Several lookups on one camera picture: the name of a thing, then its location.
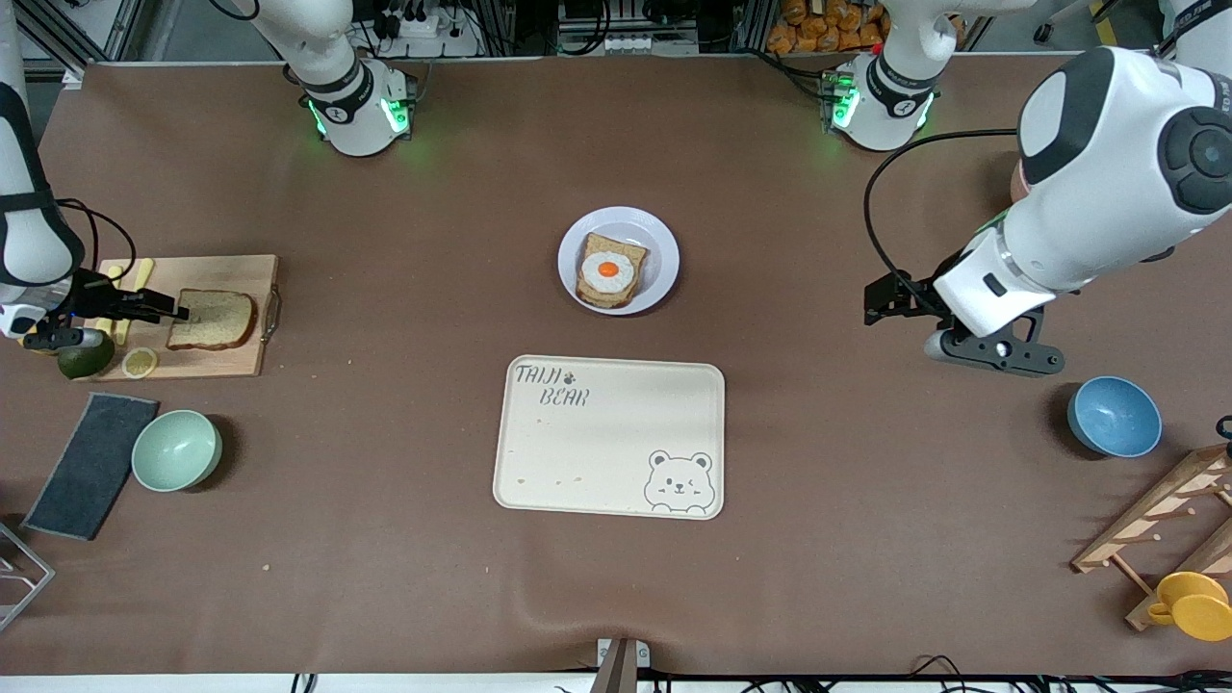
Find plain brown bread slice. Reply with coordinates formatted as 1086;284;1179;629
166;289;259;351

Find white round ribbed plate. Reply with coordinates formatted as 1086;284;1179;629
557;207;680;316

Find fried egg toy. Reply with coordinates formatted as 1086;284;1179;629
581;252;636;296

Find yellow plastic knife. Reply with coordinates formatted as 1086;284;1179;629
114;258;155;346

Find dark green lime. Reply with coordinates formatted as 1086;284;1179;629
57;345;116;380

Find wooden cutting board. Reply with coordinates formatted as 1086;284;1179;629
85;255;282;382

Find mint green bowl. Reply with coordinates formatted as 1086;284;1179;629
132;410;223;493

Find dark grey cloth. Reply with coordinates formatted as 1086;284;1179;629
21;392;160;541

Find blue bowl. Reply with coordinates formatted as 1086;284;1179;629
1066;376;1163;458

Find orange snack bags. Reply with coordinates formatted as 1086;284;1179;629
767;0;891;54

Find wooden peg mug rack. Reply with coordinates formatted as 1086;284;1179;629
1071;443;1232;631

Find cream bear print tray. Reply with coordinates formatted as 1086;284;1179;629
493;356;726;521

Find yellow mug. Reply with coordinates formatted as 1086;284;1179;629
1147;572;1232;642

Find white power strip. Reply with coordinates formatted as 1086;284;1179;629
377;10;482;59

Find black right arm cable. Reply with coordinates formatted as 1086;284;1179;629
58;199;138;282

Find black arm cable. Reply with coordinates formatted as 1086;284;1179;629
862;128;1021;290
58;199;138;282

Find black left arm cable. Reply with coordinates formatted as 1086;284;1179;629
862;128;1021;290

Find white wire dish rack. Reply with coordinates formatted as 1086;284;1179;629
0;520;56;631

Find metal table edge bracket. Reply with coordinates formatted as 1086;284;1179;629
592;637;652;693

